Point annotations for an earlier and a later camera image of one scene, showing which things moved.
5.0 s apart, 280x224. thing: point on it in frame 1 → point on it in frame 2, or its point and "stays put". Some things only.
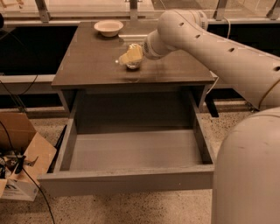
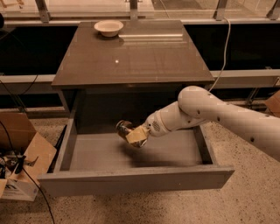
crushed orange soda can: x=133 y=56 → x=123 y=127
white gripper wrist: x=148 y=48 → x=154 y=124
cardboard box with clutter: x=25 y=157 stays put
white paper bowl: x=108 y=27 stays put
